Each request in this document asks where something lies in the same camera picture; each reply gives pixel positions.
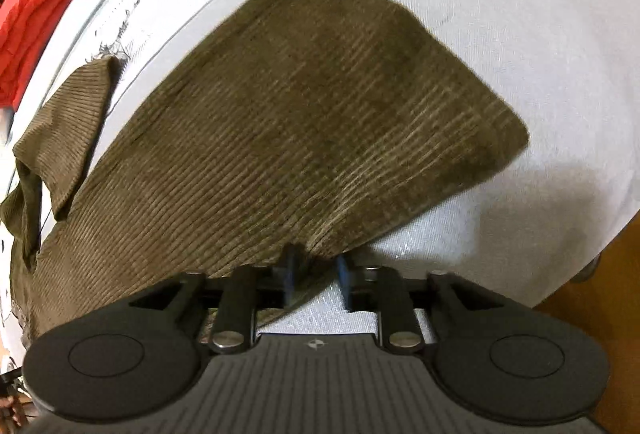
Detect red knit blanket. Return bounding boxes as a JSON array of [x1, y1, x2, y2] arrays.
[[0, 0, 97, 111]]

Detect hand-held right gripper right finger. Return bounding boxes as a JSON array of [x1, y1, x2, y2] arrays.
[[336, 255, 503, 356]]

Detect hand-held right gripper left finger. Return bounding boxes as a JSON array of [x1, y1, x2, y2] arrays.
[[127, 244, 304, 356]]

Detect light grey woven blanket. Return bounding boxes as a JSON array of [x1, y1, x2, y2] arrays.
[[105, 0, 640, 337]]

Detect olive corduroy pants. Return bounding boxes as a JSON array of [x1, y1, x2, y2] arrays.
[[0, 0, 531, 355]]

